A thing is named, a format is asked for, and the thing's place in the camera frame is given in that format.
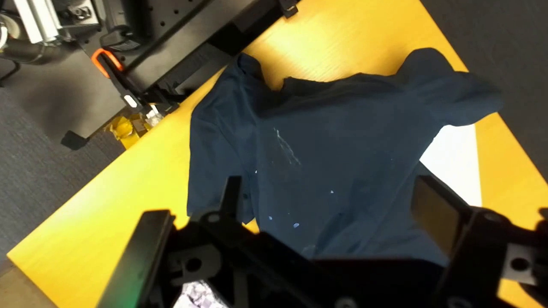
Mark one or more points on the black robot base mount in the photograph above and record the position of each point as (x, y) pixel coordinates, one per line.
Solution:
(181, 40)

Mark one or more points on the small yellow object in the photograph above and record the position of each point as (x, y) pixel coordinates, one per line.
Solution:
(123, 129)

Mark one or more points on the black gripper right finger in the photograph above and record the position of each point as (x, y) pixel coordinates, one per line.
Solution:
(438, 212)

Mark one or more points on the dark blue shirt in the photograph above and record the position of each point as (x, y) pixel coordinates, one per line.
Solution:
(342, 172)

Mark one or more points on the dark grey floor plate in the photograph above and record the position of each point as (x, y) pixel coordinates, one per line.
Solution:
(61, 97)

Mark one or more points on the white cloth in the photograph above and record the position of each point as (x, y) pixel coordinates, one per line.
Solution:
(453, 164)

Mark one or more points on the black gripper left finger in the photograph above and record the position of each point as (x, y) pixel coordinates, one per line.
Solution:
(234, 200)

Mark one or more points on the aluminium extrusion bar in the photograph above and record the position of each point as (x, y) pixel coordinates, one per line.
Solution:
(35, 20)

